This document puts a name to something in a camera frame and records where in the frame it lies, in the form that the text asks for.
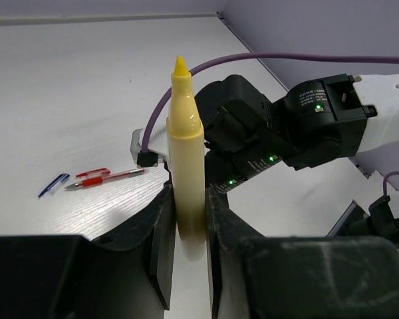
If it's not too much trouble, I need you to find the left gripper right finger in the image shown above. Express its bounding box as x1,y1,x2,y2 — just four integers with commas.
205,188,399,318

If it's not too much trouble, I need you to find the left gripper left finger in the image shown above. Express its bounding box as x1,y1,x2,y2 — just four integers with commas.
0,185,176,318

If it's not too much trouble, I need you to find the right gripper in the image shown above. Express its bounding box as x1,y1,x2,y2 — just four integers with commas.
204,132,290,197

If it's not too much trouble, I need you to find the yellow highlighter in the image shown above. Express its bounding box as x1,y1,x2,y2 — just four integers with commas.
166,56,206,261

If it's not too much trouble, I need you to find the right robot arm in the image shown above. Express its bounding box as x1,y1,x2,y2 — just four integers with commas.
195,74,399,193

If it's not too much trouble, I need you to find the red gel pen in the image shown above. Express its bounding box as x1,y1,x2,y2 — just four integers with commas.
65,167,148,191

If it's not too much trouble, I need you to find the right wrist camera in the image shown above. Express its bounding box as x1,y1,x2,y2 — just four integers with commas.
130,126,168,167

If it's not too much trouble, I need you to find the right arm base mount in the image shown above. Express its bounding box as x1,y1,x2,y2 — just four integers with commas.
328,171,399,250

